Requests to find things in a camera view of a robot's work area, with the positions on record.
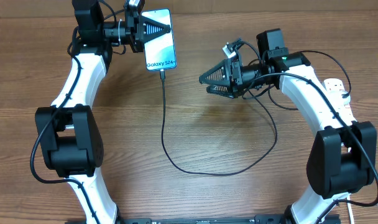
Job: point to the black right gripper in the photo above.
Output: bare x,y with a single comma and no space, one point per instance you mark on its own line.
229,70

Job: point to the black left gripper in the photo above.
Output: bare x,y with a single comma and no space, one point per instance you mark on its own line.
136,28

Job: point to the blue Galaxy smartphone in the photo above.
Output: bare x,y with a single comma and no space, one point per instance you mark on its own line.
160,52

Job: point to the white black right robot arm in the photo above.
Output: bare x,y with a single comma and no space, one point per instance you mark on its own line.
343,155

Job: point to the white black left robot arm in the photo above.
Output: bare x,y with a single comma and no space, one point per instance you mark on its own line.
68,136

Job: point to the white charger adapter plug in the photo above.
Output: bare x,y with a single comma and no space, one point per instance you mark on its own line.
340,97

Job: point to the white power strip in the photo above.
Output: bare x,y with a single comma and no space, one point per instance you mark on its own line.
344,111

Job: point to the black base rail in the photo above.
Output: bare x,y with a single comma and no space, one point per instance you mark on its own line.
207,220

